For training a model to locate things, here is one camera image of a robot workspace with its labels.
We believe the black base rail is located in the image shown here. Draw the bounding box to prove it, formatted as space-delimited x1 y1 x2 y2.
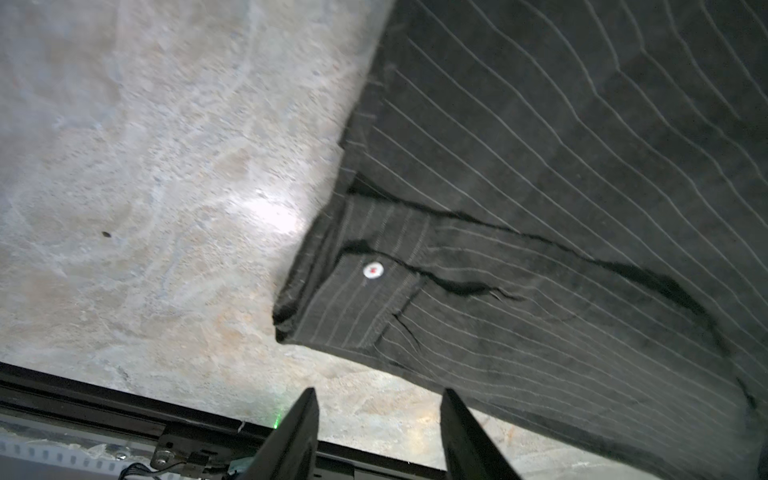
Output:
0 361 448 480

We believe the white slotted cable duct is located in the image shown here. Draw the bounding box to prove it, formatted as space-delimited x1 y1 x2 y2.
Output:
1 436 146 480

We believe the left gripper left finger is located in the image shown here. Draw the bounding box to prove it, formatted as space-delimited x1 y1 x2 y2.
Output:
239 387 320 480

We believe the dark grey pinstripe shirt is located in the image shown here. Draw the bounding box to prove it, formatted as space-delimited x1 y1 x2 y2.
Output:
273 1 767 479

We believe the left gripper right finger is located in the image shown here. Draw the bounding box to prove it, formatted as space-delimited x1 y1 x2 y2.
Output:
440 388 521 480

